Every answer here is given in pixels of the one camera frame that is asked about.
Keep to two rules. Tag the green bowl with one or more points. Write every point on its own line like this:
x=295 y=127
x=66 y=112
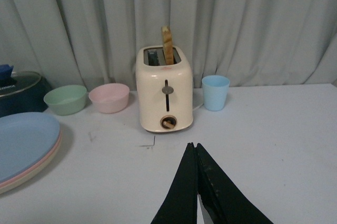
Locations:
x=66 y=100

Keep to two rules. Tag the pink bowl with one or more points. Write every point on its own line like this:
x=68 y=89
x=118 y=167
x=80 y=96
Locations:
x=110 y=98

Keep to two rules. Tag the pink plate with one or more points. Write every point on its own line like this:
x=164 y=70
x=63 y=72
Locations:
x=54 y=150

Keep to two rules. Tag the blue plate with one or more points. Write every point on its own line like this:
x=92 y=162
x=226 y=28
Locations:
x=25 y=139

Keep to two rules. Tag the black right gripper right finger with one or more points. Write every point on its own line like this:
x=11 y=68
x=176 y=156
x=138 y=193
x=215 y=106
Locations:
x=221 y=198

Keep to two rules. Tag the dark blue cooker pot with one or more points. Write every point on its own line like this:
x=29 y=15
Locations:
x=22 y=91

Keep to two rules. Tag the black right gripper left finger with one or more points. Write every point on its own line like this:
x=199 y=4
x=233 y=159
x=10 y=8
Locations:
x=180 y=204

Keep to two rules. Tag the cream toaster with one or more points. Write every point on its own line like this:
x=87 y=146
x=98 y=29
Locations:
x=165 y=92

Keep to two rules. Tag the grey curtain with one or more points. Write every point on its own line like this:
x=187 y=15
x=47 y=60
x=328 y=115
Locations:
x=92 y=42

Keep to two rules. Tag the toast slice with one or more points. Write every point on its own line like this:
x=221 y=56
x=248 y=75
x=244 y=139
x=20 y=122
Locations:
x=167 y=45

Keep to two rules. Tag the blue cup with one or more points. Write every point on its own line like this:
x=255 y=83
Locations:
x=215 y=89

